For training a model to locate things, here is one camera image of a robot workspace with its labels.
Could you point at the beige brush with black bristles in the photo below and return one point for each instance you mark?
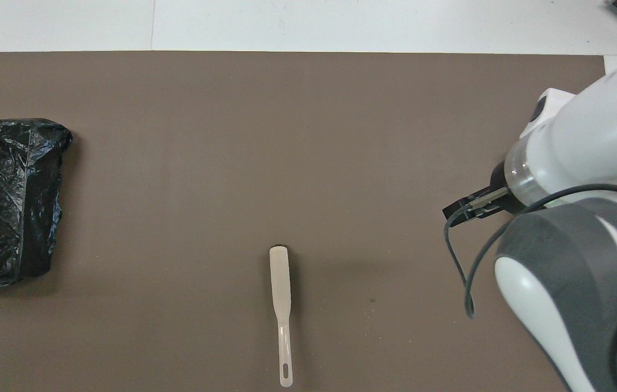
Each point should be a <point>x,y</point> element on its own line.
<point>280,277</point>

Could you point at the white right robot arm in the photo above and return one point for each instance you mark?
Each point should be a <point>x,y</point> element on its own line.
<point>602,141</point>

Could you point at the black bag lined bin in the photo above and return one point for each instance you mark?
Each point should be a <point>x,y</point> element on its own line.
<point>14,179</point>

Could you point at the brown table mat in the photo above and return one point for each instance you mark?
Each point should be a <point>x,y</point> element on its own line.
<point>232,136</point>

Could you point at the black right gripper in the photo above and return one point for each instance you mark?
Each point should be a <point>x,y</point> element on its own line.
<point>504,185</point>

